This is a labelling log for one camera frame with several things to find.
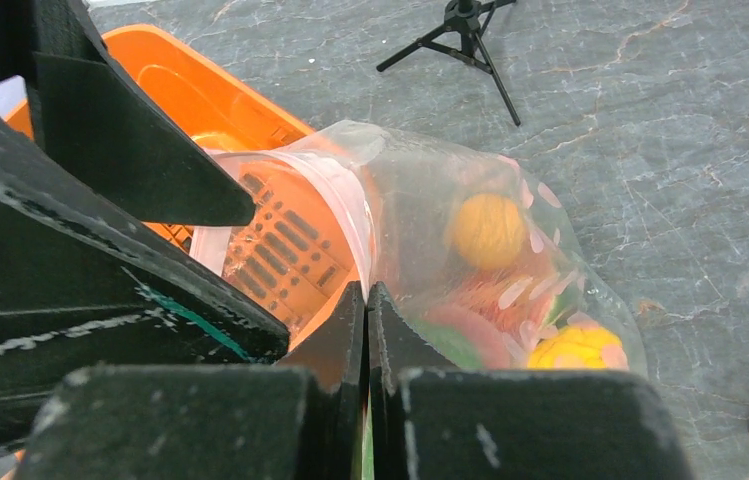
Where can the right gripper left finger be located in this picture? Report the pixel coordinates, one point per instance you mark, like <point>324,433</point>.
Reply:
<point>336,355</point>

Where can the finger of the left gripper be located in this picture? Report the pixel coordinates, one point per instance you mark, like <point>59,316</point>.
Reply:
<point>91,117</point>
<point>83,282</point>

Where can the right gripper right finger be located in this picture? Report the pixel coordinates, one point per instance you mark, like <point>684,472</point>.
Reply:
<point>393,347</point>

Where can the orange plastic basket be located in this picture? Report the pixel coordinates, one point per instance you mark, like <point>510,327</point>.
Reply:
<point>295,257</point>

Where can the clear pink-dotted zip bag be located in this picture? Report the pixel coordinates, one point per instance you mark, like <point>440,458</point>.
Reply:
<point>409,187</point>

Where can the yellow toy lemon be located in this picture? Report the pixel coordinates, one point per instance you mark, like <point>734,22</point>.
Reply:
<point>488,231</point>

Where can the yellow toy corn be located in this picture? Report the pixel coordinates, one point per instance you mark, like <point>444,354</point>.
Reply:
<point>580,346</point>

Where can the microphone on black tripod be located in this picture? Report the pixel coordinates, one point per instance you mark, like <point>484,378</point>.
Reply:
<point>470,19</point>

